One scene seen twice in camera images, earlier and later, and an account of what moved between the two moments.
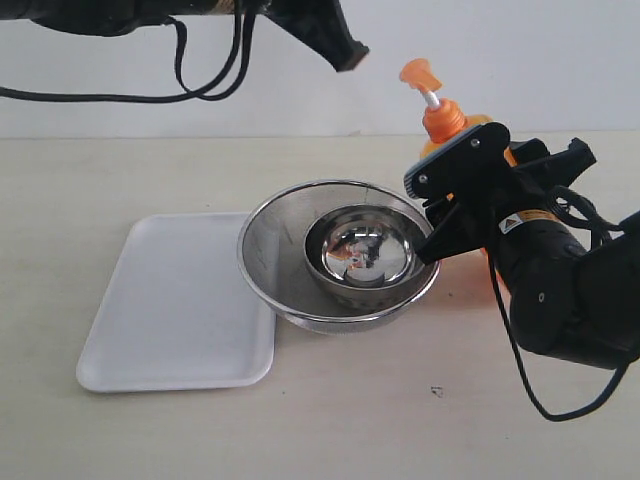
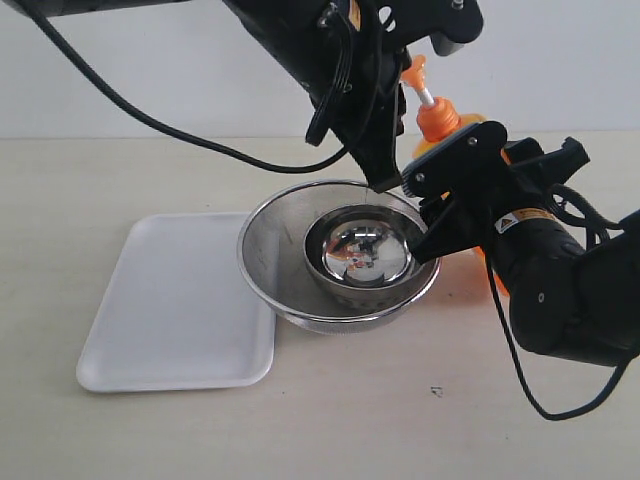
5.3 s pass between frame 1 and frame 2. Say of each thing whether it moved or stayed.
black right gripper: stayed
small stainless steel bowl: stayed
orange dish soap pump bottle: moved
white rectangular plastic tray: stayed
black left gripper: moved
